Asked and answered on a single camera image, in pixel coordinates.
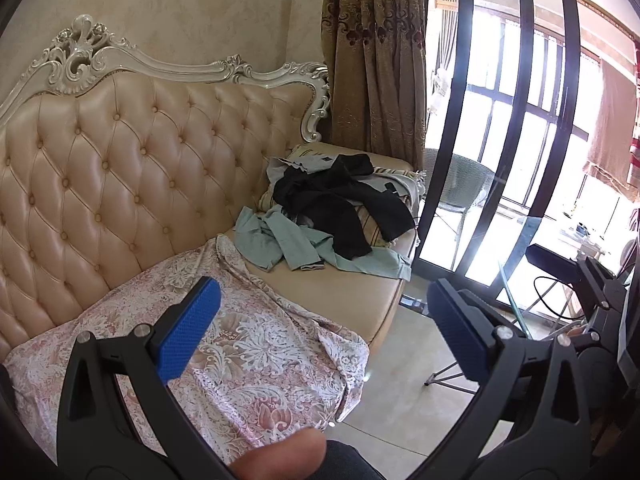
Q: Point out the mint green shirt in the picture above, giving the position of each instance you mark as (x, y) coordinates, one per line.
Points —
(372, 265)

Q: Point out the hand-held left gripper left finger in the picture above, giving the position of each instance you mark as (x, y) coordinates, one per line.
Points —
(190, 330)

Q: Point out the pink hanging towel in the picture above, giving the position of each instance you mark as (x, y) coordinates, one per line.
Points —
(610, 125)

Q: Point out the brown patterned curtain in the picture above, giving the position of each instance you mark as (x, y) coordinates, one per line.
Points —
(375, 60)

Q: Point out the black garment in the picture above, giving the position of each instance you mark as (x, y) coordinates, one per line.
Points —
(340, 200)

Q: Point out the beige tufted leather sofa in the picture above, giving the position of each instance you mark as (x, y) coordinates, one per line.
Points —
(125, 160)

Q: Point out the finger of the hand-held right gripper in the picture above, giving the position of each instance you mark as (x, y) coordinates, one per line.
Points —
(597, 280)
(555, 265)

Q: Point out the black window grille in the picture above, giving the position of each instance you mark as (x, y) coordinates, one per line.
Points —
(545, 112)

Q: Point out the beige striped cushion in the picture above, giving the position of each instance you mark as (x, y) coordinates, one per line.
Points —
(400, 166)

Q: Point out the pink floral blanket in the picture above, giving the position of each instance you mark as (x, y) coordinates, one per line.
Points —
(260, 350)

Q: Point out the person's left hand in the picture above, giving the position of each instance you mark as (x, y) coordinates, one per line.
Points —
(280, 455)

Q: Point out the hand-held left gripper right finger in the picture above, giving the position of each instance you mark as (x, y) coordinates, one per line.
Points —
(460, 330)

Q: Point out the glass table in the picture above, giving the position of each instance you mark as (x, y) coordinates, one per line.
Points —
(530, 232)

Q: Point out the grey wicker chair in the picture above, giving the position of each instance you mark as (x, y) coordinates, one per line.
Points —
(470, 180)

